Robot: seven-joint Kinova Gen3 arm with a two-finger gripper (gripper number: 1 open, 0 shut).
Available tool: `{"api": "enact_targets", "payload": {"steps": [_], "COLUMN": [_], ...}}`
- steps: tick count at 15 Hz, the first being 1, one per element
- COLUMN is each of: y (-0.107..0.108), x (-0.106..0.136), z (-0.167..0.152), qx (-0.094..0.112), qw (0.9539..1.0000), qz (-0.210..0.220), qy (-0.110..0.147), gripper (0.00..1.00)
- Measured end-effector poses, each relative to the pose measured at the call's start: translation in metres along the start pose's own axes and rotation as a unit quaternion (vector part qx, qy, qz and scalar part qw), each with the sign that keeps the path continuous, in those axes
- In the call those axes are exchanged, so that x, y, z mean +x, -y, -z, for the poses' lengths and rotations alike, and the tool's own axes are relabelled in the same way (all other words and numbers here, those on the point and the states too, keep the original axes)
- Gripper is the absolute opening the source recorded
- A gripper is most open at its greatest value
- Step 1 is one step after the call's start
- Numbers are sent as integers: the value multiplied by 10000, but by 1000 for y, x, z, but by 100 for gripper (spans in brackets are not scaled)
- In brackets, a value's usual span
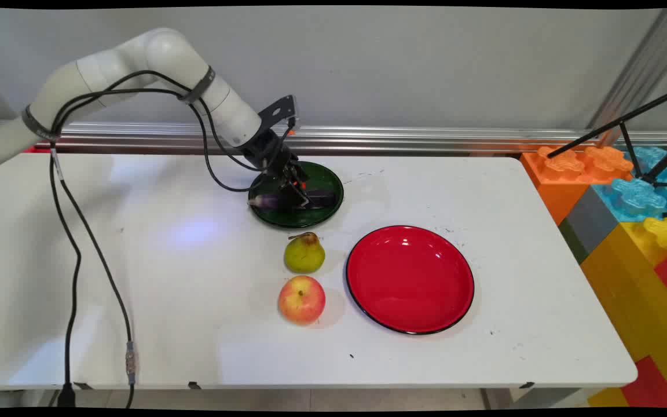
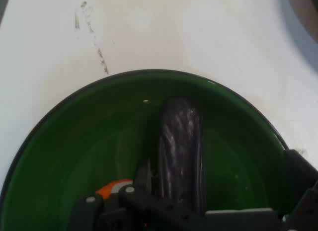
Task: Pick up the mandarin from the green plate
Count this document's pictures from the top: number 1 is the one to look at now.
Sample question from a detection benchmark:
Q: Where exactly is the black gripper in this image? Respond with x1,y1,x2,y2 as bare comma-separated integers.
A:
243,127,313,211

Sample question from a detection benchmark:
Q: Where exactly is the purple toy eggplant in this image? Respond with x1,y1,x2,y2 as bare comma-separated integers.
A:
247,189,338,210

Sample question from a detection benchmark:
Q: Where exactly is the dark green plate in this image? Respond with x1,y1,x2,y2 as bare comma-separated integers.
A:
248,160,345,229

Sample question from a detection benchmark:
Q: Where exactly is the green toy pear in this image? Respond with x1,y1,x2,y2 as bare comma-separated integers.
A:
284,232,326,274

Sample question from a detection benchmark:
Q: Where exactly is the red yellow toy apple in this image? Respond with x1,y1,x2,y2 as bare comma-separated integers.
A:
278,275,327,325

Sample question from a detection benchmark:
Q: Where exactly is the red plate with black rim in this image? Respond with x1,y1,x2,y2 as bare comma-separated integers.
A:
345,225,475,336

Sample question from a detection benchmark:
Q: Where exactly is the orange giant building block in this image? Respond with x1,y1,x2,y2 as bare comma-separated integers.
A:
521,145,635,226

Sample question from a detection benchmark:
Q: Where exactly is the grey giant building block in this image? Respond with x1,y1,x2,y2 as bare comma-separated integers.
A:
558,185,621,265

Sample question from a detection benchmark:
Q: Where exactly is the black tripod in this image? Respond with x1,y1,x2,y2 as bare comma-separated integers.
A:
547,84,667,189

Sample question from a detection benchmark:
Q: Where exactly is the blue giant building block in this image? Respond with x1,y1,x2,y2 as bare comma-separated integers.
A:
591,146,667,224

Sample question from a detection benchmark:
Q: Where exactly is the yellow giant building block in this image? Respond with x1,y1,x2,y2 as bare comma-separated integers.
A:
580,216,667,408

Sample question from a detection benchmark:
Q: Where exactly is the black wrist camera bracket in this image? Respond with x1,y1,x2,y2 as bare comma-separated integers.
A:
258,95,300,131

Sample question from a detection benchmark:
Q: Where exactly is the aluminium rail profile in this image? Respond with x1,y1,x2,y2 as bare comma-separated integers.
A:
38,122,667,156

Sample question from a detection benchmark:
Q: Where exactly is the black cable with metal connector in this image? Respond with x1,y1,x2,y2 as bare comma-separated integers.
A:
49,71,288,409

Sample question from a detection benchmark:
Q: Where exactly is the black cable with thick plug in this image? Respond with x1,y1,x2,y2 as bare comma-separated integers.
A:
50,87,253,408

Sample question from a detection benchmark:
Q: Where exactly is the aluminium post profile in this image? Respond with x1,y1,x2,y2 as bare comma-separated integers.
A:
587,8,667,147

